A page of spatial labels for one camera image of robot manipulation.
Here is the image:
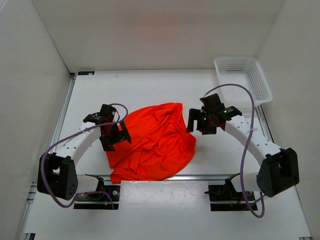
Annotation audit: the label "orange mesh shorts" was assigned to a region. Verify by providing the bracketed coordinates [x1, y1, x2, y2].
[106, 102, 197, 184]

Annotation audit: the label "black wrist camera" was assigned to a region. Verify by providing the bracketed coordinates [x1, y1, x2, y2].
[83, 104, 116, 125]
[200, 93, 243, 120]

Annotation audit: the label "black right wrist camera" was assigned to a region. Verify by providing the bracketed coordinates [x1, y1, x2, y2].
[200, 93, 243, 120]

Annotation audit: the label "aluminium left frame rail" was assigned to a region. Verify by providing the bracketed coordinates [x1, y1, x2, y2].
[15, 72, 77, 240]

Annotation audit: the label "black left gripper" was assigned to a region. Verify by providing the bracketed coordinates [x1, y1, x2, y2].
[99, 119, 131, 152]

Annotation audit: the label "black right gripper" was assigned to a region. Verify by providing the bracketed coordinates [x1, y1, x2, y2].
[185, 108, 217, 135]

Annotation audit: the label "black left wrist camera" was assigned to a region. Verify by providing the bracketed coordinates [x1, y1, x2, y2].
[83, 104, 116, 125]

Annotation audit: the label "aluminium right frame rail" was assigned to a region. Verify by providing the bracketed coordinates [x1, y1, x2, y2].
[255, 105, 274, 143]

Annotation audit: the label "aluminium frame rail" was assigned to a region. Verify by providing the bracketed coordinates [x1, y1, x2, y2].
[15, 72, 77, 240]
[255, 105, 274, 143]

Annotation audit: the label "aluminium table edge rail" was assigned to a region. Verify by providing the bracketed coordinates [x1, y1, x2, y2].
[99, 174, 253, 182]

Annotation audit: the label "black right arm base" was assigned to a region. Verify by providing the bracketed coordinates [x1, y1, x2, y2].
[204, 173, 249, 212]

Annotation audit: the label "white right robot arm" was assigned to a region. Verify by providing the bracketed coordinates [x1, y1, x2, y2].
[186, 106, 300, 200]

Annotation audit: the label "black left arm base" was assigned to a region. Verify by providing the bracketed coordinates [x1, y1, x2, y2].
[73, 174, 121, 211]

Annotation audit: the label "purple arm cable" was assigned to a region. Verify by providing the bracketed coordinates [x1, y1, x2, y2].
[203, 83, 266, 219]
[41, 103, 129, 210]

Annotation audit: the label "white plastic mesh basket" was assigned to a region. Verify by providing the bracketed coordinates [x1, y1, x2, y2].
[214, 56, 273, 109]

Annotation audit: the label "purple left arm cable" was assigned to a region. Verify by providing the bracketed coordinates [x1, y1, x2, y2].
[41, 103, 129, 210]

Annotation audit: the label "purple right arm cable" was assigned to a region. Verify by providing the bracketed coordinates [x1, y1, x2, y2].
[203, 83, 266, 219]

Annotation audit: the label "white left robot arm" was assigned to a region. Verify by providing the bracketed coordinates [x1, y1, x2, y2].
[37, 120, 131, 201]

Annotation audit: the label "black corner label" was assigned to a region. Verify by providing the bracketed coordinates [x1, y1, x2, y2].
[77, 71, 95, 76]

